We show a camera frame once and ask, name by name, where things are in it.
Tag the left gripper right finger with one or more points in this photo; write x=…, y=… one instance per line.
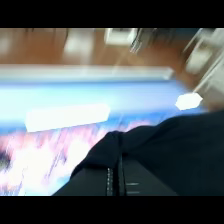
x=143, y=181

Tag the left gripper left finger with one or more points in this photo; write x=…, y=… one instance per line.
x=90, y=183

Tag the black garment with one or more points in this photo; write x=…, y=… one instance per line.
x=180, y=146

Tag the silver frame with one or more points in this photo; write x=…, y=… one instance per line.
x=83, y=72

